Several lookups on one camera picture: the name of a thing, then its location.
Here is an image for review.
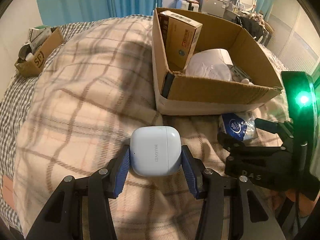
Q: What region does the white suitcase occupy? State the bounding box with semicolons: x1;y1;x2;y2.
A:
175;0;200;12

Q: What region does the grey checked bedsheet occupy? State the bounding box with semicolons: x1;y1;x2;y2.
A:
1;15;162;234

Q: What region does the white earbuds case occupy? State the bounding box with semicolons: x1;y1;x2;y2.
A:
130;126;182;177

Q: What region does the large cardboard box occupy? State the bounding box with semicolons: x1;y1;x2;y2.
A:
152;8;282;115

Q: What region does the small cardboard box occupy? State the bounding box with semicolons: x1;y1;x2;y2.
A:
15;27;64;77

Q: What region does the cream plaid blanket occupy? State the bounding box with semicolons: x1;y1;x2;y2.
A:
13;16;284;239

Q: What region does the white lace cloth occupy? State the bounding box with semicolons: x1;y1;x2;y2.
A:
241;79;253;85

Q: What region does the black bag on chair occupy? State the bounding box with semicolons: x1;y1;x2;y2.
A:
234;16;264;41

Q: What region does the blue tissue pack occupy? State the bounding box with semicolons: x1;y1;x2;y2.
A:
219;112;258;141

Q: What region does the silver mini fridge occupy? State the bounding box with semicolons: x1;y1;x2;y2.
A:
200;0;227;18

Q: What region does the right hand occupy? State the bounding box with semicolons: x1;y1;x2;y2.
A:
270;189;319;217

